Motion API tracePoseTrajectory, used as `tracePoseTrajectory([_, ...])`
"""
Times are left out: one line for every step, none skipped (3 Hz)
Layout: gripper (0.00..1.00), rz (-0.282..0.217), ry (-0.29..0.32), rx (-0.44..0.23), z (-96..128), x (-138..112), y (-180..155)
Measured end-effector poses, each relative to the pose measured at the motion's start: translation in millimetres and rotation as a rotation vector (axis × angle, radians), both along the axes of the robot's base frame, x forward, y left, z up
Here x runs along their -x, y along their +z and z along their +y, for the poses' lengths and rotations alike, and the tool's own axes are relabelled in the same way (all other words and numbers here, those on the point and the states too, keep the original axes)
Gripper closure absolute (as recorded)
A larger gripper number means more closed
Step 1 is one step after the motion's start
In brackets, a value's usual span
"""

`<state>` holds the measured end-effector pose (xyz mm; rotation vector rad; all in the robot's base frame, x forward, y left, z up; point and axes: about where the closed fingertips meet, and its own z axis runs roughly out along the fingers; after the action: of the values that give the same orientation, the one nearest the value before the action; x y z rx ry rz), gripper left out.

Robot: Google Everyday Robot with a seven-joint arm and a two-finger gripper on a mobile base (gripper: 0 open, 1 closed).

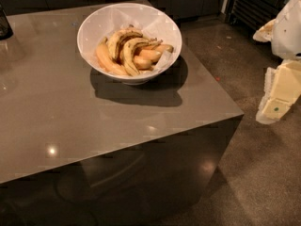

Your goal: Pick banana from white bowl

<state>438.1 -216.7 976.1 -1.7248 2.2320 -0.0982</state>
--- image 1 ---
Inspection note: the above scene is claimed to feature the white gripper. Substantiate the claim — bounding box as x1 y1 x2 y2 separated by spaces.
253 0 301 124

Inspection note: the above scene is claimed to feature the orange banana far right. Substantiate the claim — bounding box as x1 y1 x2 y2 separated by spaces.
154 44 174 53

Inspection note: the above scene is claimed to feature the spotted yellow banana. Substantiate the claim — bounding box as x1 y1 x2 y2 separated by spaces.
107 27 143 60
122 38 161 76

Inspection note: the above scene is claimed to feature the orange banana middle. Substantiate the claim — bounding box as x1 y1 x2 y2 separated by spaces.
134 56 152 70

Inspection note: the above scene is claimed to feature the orange banana upper right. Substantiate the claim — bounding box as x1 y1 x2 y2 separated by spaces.
138 49 162 62

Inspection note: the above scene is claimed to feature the spotted yellow banana front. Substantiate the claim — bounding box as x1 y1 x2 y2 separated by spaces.
122 38 161 76

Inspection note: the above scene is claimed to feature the dark slatted appliance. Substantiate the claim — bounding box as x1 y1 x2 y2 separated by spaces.
225 0 285 30

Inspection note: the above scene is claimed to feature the dark object table corner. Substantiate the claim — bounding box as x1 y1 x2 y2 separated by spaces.
0 4 13 40

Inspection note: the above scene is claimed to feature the white paper bowl liner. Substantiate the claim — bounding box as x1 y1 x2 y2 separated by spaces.
82 6 177 77

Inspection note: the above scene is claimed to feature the orange banana left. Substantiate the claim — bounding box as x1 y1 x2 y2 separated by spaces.
96 37 127 75

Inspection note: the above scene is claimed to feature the white ceramic bowl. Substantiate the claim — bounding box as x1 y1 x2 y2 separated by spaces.
76 2 183 86

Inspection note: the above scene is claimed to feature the spotted yellow banana back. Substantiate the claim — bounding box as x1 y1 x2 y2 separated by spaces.
107 27 143 60

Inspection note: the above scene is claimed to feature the orange banana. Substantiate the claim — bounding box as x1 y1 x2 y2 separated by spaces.
134 56 152 70
138 49 162 62
96 37 127 75
154 44 174 53

